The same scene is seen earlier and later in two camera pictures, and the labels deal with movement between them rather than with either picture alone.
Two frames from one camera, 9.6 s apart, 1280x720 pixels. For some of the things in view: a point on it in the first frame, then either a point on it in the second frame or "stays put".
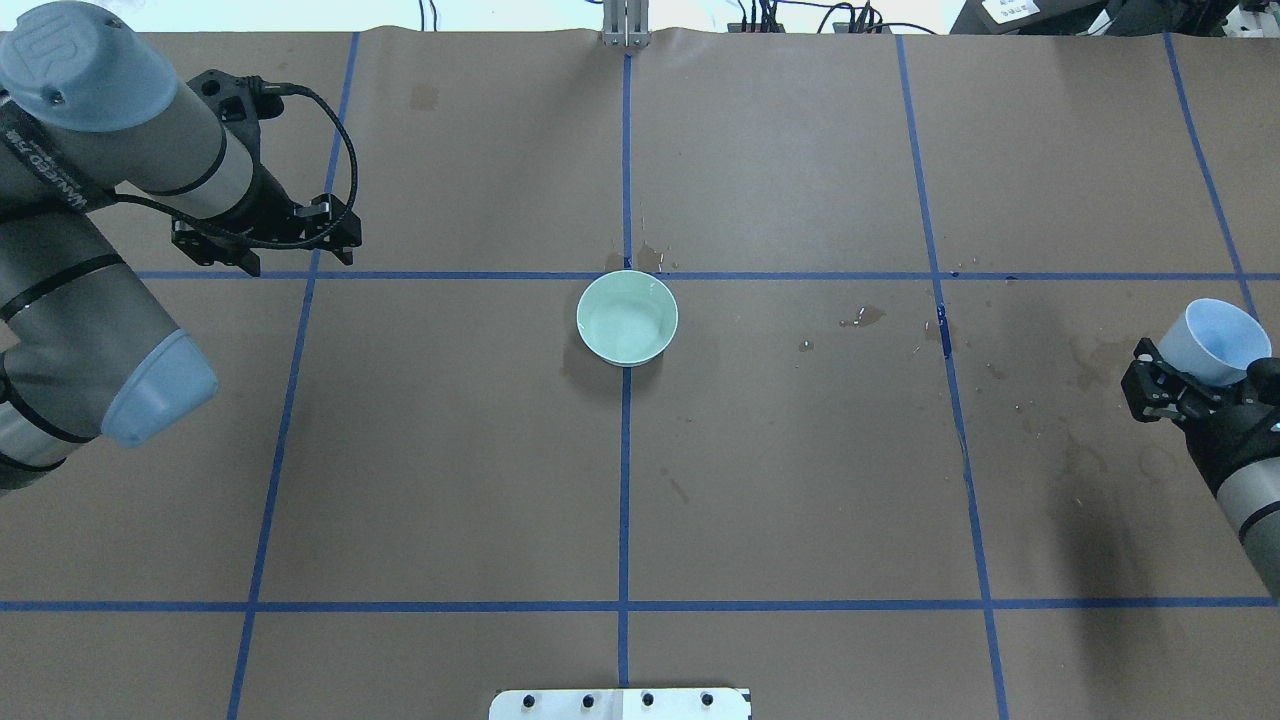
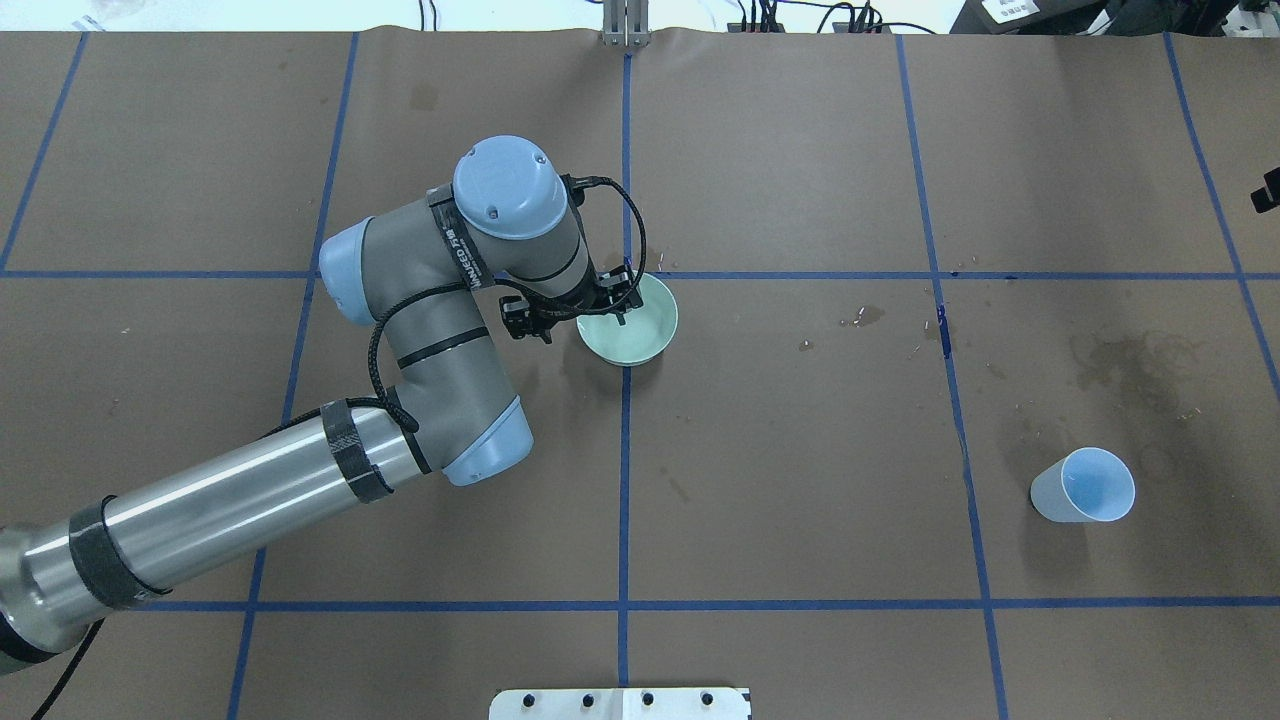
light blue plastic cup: [1213, 342] to [1085, 485]
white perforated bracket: [620, 704] stays put
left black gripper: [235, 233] to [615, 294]
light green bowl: [627, 317] stays put
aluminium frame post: [626, 23] stays put
